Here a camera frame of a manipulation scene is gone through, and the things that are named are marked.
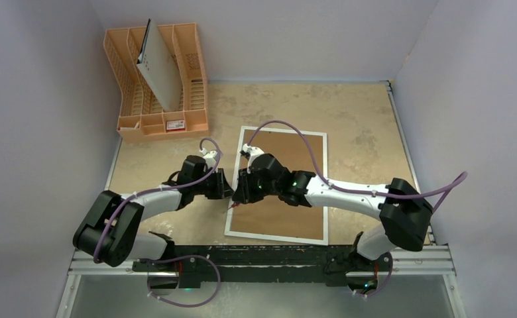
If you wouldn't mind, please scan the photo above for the white board in organizer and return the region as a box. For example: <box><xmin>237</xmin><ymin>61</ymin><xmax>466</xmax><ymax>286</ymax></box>
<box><xmin>137</xmin><ymin>19</ymin><xmax>182</xmax><ymax>112</ymax></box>

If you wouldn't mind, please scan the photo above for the blue handled screwdriver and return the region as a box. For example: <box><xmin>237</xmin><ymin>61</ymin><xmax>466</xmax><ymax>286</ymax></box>
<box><xmin>226</xmin><ymin>202</ymin><xmax>240</xmax><ymax>212</ymax></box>

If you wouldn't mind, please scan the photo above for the small red white box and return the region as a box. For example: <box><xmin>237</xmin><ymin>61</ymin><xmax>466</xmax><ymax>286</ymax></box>
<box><xmin>165</xmin><ymin>120</ymin><xmax>186</xmax><ymax>132</ymax></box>

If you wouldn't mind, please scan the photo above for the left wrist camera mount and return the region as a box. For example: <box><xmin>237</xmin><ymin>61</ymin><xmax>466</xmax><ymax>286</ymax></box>
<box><xmin>200</xmin><ymin>148</ymin><xmax>222</xmax><ymax>167</ymax></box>

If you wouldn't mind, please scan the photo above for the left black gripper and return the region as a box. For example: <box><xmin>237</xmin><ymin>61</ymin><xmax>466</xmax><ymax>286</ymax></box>
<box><xmin>193</xmin><ymin>168</ymin><xmax>235</xmax><ymax>200</ymax></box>

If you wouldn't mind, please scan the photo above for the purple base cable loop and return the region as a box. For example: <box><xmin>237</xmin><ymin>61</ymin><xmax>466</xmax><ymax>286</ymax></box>
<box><xmin>147</xmin><ymin>254</ymin><xmax>223</xmax><ymax>308</ymax></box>

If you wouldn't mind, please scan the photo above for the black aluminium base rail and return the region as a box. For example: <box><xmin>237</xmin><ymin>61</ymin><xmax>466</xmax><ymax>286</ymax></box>
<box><xmin>67</xmin><ymin>243</ymin><xmax>457</xmax><ymax>291</ymax></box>

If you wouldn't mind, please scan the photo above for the orange plastic file organizer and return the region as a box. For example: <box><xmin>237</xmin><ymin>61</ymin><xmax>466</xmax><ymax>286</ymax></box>
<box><xmin>103</xmin><ymin>20</ymin><xmax>209</xmax><ymax>143</ymax></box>

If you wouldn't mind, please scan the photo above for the white picture frame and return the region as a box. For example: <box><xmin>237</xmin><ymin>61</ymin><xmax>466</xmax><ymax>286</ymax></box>
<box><xmin>224</xmin><ymin>126</ymin><xmax>329</xmax><ymax>245</ymax></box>

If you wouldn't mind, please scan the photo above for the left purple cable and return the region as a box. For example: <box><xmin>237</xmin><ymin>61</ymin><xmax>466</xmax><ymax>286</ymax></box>
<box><xmin>93</xmin><ymin>138</ymin><xmax>223</xmax><ymax>264</ymax></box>

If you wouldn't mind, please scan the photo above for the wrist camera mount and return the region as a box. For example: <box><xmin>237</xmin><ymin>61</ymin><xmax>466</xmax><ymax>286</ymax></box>
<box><xmin>200</xmin><ymin>148</ymin><xmax>222</xmax><ymax>167</ymax></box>
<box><xmin>239</xmin><ymin>144</ymin><xmax>264</xmax><ymax>166</ymax></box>

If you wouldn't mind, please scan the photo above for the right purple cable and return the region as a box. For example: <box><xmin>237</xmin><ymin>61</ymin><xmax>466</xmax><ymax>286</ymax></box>
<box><xmin>246</xmin><ymin>121</ymin><xmax>469</xmax><ymax>216</ymax></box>

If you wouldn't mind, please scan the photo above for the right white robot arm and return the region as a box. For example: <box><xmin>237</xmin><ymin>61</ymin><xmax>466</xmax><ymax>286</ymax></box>
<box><xmin>232</xmin><ymin>151</ymin><xmax>433</xmax><ymax>270</ymax></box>

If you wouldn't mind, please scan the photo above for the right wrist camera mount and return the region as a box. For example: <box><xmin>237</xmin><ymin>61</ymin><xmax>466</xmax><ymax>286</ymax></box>
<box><xmin>239</xmin><ymin>144</ymin><xmax>264</xmax><ymax>166</ymax></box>

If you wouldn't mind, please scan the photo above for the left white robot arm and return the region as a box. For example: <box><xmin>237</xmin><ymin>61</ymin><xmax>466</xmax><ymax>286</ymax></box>
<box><xmin>72</xmin><ymin>150</ymin><xmax>233</xmax><ymax>271</ymax></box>

